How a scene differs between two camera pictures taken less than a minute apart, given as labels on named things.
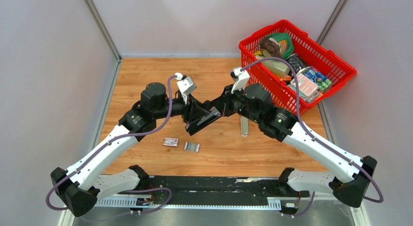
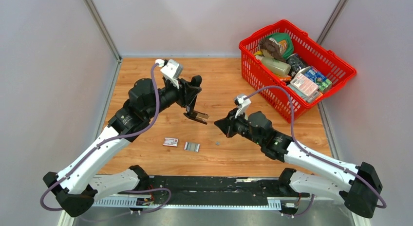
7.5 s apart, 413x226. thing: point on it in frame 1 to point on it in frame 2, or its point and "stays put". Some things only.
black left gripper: x=191 y=101 to x=186 y=92
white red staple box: x=170 y=142 stays put
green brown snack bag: x=278 y=45 stays put
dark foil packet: x=297 y=62 stays put
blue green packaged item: x=323 y=83 stays put
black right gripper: x=222 y=103 to x=227 y=125
